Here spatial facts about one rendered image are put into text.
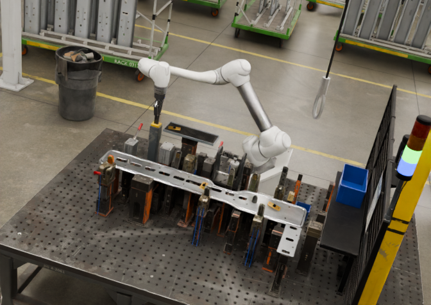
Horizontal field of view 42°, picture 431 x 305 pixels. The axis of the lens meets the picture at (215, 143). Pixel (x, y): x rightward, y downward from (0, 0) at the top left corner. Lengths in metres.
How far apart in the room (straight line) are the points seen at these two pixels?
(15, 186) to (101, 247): 1.90
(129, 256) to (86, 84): 3.01
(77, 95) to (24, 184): 1.34
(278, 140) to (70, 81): 2.79
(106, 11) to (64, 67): 1.84
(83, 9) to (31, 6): 0.65
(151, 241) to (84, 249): 0.41
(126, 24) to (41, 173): 2.91
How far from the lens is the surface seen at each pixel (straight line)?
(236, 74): 3.93
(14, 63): 6.91
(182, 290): 3.24
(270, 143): 4.00
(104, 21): 7.68
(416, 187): 2.72
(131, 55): 7.37
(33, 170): 5.42
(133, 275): 3.29
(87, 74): 5.99
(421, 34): 10.42
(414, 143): 2.46
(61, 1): 7.84
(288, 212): 3.49
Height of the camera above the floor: 2.95
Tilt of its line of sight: 29 degrees down
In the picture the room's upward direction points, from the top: 10 degrees clockwise
